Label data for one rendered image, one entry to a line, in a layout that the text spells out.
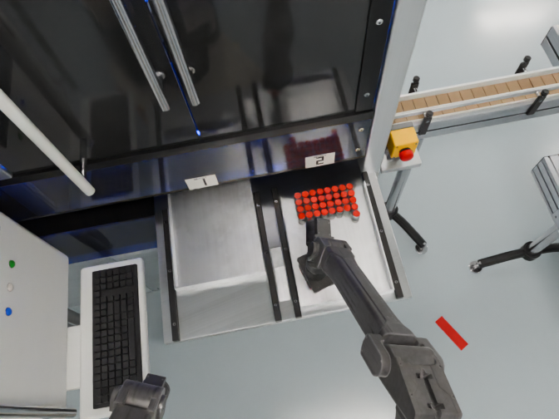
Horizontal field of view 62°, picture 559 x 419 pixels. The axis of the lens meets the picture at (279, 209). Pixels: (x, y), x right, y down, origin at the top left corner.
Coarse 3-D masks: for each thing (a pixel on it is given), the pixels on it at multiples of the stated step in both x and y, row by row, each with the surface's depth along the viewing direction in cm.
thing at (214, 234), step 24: (192, 192) 146; (216, 192) 146; (240, 192) 145; (168, 216) 140; (192, 216) 143; (216, 216) 143; (240, 216) 142; (192, 240) 140; (216, 240) 139; (240, 240) 139; (192, 264) 137; (216, 264) 136; (240, 264) 136; (264, 264) 132
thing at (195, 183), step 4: (204, 176) 129; (208, 176) 130; (212, 176) 130; (188, 180) 130; (192, 180) 130; (196, 180) 131; (200, 180) 131; (208, 180) 132; (212, 180) 132; (216, 180) 133; (188, 184) 131; (192, 184) 132; (196, 184) 132; (200, 184) 133; (204, 184) 133; (208, 184) 133; (212, 184) 134; (216, 184) 134; (192, 188) 134; (196, 188) 134
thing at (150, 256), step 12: (132, 252) 170; (144, 252) 171; (156, 252) 173; (72, 264) 170; (84, 264) 172; (96, 264) 174; (144, 264) 183; (156, 264) 185; (72, 276) 181; (156, 276) 198; (72, 288) 193; (156, 288) 213; (72, 300) 207
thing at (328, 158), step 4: (312, 156) 130; (316, 156) 130; (320, 156) 131; (324, 156) 131; (328, 156) 131; (332, 156) 132; (308, 160) 131; (312, 160) 132; (324, 160) 133; (328, 160) 133; (332, 160) 134; (308, 164) 133; (312, 164) 134; (320, 164) 134; (324, 164) 135
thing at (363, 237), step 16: (288, 208) 142; (368, 208) 141; (288, 224) 140; (304, 224) 140; (336, 224) 139; (352, 224) 139; (368, 224) 138; (288, 240) 137; (304, 240) 138; (352, 240) 137; (368, 240) 136; (368, 256) 134; (384, 256) 131; (368, 272) 132; (384, 272) 132; (304, 288) 132; (336, 288) 131; (384, 288) 130; (304, 304) 127; (320, 304) 128
